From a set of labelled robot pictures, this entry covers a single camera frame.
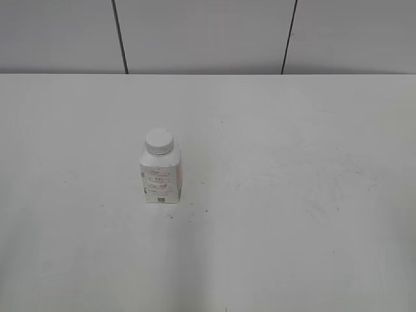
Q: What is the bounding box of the white square drink bottle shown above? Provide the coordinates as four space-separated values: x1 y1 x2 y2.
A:
139 143 183 203

